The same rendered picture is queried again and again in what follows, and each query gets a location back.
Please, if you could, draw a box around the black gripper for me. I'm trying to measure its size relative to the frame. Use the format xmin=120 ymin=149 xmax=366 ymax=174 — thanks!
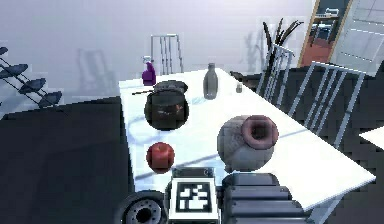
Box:
xmin=114 ymin=190 xmax=169 ymax=224

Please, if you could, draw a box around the red apple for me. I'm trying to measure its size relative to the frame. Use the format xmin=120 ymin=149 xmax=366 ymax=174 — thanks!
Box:
xmin=145 ymin=141 xmax=176 ymax=175

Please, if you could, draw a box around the black round pot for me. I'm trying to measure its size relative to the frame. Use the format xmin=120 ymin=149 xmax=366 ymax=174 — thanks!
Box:
xmin=143 ymin=80 xmax=190 ymax=132

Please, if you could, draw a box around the white table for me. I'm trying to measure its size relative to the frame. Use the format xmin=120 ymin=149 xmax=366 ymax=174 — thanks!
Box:
xmin=118 ymin=68 xmax=377 ymax=224

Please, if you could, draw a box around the black thin stick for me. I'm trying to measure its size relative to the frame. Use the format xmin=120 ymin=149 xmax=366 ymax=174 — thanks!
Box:
xmin=131 ymin=88 xmax=155 ymax=96

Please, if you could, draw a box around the grey round vase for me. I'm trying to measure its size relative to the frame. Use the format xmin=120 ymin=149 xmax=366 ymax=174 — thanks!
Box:
xmin=216 ymin=114 xmax=280 ymax=174

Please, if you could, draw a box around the purple spray bottle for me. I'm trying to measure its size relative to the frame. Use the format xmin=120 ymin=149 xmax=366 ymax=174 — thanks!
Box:
xmin=141 ymin=55 xmax=157 ymax=87

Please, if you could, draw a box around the grey glass bottle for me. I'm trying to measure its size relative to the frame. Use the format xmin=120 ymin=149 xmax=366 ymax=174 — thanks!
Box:
xmin=202 ymin=62 xmax=219 ymax=101

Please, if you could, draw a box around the white slatted chair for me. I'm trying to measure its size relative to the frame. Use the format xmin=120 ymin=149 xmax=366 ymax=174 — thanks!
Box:
xmin=287 ymin=61 xmax=367 ymax=150
xmin=150 ymin=33 xmax=185 ymax=77
xmin=255 ymin=42 xmax=296 ymax=109

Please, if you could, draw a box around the black tiered rack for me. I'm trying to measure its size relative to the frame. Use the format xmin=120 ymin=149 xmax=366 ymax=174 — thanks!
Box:
xmin=0 ymin=46 xmax=64 ymax=110

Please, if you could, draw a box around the dark house plant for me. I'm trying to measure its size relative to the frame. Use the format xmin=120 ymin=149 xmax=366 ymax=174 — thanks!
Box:
xmin=262 ymin=17 xmax=305 ymax=51

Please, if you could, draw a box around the white room door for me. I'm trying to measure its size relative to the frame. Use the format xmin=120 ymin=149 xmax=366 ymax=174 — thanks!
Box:
xmin=329 ymin=0 xmax=384 ymax=77

